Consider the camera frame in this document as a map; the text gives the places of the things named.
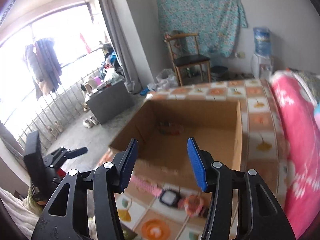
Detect pink orange bead bracelet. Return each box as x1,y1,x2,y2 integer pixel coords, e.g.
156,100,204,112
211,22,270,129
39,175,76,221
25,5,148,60
183,194,206,218

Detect pink strap black watch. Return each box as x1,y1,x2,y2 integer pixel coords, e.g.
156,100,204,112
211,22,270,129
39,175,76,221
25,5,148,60
130,175,185,209

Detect metal balcony railing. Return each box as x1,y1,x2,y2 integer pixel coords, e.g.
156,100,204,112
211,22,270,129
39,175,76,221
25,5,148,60
9,68,99,151

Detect white shoes pair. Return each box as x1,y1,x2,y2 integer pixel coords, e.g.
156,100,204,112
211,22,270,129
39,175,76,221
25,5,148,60
82,115,99,128

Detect dark grey cabinet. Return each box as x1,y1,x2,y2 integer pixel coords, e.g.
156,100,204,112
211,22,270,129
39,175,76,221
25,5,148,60
85,81,134,125

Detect patterned plastic tablecloth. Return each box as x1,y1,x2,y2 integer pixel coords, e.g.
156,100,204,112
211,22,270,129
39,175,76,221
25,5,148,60
94,78,288,240

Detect hanging dark clothes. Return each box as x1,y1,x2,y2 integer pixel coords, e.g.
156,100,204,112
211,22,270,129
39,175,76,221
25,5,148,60
25,38,62,100

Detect pile of clothes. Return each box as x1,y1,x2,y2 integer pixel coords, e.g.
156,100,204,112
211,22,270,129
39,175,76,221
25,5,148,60
99,43,125,80

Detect brown cardboard box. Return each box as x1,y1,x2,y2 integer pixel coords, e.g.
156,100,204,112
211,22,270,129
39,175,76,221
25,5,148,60
110,99,242,190

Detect pink floral blanket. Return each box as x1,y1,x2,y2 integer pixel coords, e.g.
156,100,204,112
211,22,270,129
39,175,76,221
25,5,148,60
270,70,319,239

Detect blue plush pillow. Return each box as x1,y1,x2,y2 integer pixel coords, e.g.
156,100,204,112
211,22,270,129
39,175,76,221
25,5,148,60
313,103,320,130

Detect white plastic bag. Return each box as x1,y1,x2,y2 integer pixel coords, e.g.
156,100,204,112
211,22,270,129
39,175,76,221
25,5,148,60
147,68,178,92

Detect grey curtain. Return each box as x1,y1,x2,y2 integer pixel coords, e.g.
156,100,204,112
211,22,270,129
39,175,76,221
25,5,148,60
98,0,142,94

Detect white water dispenser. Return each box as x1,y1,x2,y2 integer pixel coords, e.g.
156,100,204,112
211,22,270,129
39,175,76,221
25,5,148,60
251,54,274,81

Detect black waste bin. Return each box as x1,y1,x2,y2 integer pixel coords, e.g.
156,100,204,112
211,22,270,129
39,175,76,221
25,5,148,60
210,66,229,81

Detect wooden chair black seat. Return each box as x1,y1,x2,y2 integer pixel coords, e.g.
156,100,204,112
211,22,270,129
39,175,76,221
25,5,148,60
164,33,212,87

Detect blue water jug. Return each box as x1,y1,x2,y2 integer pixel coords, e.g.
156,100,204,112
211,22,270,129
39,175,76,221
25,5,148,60
253,27,272,57

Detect teal floral hanging cloth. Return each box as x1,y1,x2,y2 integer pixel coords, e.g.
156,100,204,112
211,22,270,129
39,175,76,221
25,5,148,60
156,0,247,57

